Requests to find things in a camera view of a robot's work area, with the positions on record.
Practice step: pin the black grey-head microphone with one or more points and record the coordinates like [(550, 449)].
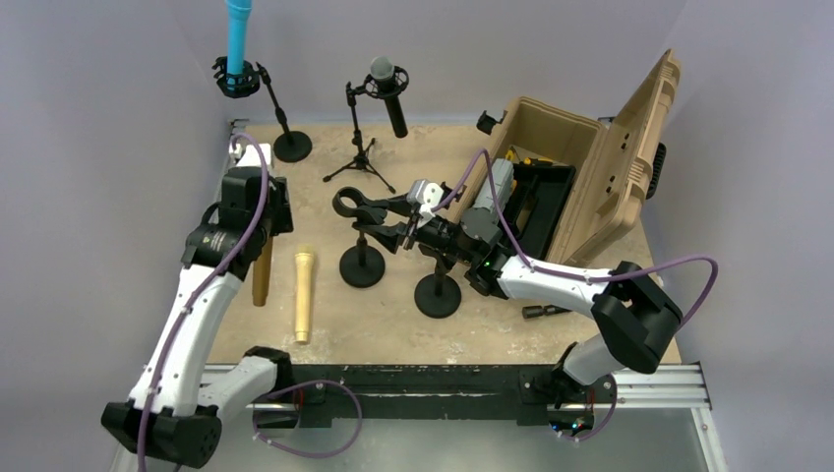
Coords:
[(390, 82)]

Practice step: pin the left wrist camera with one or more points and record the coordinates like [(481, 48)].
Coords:
[(245, 155)]

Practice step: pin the black t-shaped adapter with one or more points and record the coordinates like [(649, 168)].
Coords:
[(539, 311)]

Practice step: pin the black round-base stand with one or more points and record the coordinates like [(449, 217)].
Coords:
[(360, 266), (290, 146), (437, 295)]

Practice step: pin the blue microphone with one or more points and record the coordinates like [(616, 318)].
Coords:
[(238, 12)]

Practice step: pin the gold microphone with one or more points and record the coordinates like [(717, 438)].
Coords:
[(261, 275)]

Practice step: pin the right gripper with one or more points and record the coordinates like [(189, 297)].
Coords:
[(393, 234)]

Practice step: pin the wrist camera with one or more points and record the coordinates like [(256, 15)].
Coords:
[(245, 155), (426, 195)]

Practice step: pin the grey plastic case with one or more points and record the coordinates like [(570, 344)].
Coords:
[(493, 197)]

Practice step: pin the tan toolbox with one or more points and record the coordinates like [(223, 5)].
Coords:
[(615, 163)]

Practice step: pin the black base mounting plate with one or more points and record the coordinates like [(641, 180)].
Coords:
[(525, 394)]

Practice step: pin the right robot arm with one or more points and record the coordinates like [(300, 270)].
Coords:
[(635, 318)]

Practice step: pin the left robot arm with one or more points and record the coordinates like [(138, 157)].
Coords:
[(169, 415)]

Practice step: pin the black toolbox tray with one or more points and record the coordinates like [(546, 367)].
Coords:
[(536, 204)]

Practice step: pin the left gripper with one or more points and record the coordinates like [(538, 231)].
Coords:
[(281, 221)]

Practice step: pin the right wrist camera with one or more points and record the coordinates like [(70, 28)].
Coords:
[(426, 195)]

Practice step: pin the black tripod mic stand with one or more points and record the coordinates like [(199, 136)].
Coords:
[(360, 161)]

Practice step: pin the cream microphone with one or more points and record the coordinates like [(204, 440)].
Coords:
[(304, 269)]

